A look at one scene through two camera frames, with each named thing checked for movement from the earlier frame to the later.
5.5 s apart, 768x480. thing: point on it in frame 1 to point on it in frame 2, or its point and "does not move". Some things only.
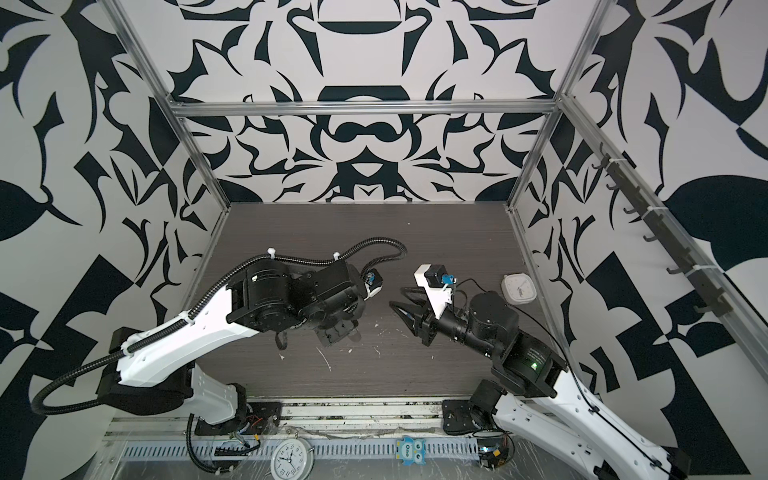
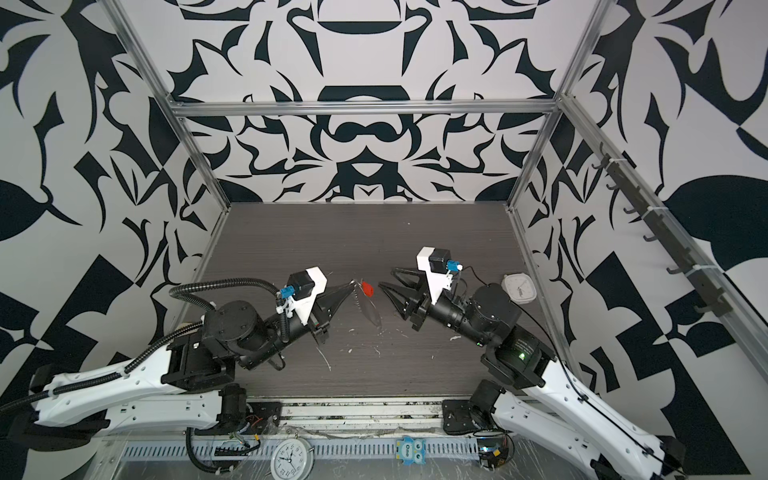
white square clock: x=518 y=288 does not move
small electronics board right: x=493 y=452 does not move
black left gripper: x=331 y=334 to x=320 y=309
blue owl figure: x=411 y=451 does not move
